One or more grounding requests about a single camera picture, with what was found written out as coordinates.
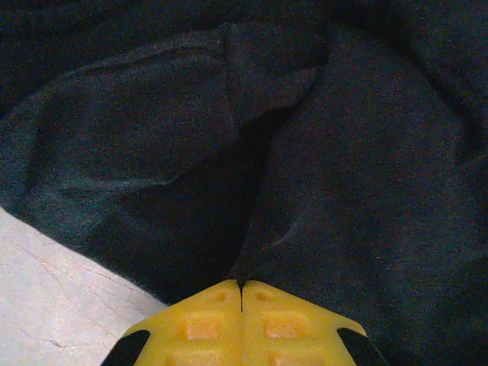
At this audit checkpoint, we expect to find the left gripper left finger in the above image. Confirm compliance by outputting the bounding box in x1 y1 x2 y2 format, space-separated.
101 280 243 366

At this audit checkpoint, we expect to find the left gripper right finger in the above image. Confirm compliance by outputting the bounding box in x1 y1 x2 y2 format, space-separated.
240 280 390 366

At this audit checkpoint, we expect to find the black t-shirt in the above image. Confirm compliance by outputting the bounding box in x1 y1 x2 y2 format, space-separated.
0 0 488 366

